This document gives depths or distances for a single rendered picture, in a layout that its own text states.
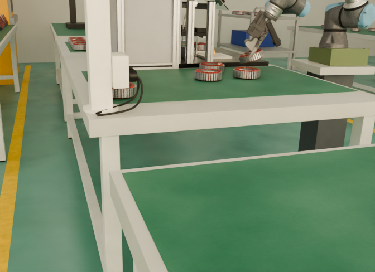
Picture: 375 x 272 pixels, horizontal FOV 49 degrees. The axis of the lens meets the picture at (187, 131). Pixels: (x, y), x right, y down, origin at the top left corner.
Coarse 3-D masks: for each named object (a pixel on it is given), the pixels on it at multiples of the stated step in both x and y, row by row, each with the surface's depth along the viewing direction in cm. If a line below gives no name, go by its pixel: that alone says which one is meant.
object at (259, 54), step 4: (248, 52) 192; (256, 52) 184; (260, 52) 185; (240, 56) 188; (244, 56) 186; (252, 56) 184; (256, 56) 184; (260, 56) 185; (240, 60) 188; (244, 60) 186; (248, 60) 185; (252, 60) 184
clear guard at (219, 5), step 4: (208, 0) 246; (212, 0) 240; (216, 0) 235; (220, 0) 230; (216, 4) 241; (220, 4) 235; (224, 4) 231; (216, 8) 248; (220, 8) 241; (224, 8) 236
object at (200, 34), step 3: (195, 27) 212; (198, 27) 212; (201, 27) 213; (204, 27) 213; (195, 30) 211; (198, 30) 209; (201, 30) 209; (204, 30) 210; (183, 33) 206; (195, 33) 208; (198, 33) 209; (201, 33) 209; (204, 33) 210; (201, 36) 212; (204, 36) 211
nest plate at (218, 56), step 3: (198, 54) 219; (201, 54) 219; (204, 54) 219; (216, 54) 221; (219, 54) 221; (222, 54) 221; (201, 57) 214; (204, 57) 211; (213, 57) 211; (216, 57) 212; (219, 57) 212; (222, 57) 213; (225, 57) 213; (228, 57) 214; (231, 57) 214
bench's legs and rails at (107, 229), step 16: (64, 80) 308; (352, 128) 148; (368, 128) 144; (80, 144) 252; (112, 144) 116; (352, 144) 149; (80, 160) 227; (112, 160) 117; (96, 208) 176; (112, 208) 121; (96, 224) 163; (112, 224) 123; (96, 240) 159; (112, 240) 125; (112, 256) 126
